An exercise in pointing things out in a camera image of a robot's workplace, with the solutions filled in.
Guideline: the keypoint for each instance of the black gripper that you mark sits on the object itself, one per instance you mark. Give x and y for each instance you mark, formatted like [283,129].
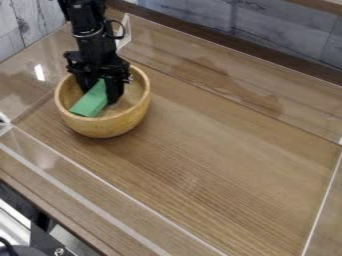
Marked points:
[94,61]

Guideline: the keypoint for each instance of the green rectangular block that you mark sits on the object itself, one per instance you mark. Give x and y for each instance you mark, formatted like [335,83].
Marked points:
[89,105]

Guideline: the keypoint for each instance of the wooden bowl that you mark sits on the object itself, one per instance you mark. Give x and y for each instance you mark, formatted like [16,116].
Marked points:
[117,118]

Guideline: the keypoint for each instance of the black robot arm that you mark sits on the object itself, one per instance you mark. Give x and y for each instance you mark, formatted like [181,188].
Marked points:
[85,14]

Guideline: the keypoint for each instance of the clear acrylic corner bracket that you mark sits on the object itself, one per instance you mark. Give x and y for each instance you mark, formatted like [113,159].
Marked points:
[122,32]

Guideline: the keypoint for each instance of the black metal bracket with bolt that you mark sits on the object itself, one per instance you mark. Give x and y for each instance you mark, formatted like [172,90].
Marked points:
[45,243]

